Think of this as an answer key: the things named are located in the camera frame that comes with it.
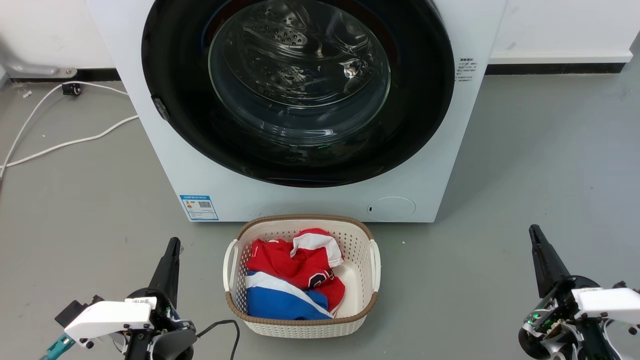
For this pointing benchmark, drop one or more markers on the cream perforated laundry basket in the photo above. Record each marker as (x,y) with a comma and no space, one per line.
(357,250)

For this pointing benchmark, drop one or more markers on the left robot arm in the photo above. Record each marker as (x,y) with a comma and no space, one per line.
(170,347)

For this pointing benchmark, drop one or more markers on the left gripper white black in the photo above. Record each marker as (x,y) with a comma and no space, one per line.
(110,317)

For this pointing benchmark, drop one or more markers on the small black caster wheel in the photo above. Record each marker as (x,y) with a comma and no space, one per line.
(73,89)

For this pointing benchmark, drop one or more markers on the round black glass washer door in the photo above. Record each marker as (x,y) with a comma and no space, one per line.
(175,60)

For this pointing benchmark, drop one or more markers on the round white filter cover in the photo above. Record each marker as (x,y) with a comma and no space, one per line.
(392,209)

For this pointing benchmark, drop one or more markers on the black baseboard strip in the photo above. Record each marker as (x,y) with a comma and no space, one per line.
(550,68)

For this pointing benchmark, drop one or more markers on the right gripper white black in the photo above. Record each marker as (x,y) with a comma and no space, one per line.
(600,302)

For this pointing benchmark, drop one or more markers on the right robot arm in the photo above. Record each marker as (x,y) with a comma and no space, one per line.
(565,345)

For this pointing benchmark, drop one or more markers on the white front-load washing machine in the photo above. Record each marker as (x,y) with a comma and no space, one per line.
(465,150)

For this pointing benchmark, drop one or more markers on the blue energy label sticker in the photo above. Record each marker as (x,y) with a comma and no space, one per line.
(199,207)

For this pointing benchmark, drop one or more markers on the red white blue garment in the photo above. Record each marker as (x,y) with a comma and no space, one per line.
(280,260)

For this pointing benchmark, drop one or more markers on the small printed text label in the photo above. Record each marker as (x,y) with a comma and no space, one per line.
(466,70)

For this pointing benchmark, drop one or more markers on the grey metal floor bracket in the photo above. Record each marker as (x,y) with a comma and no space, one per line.
(35,70)

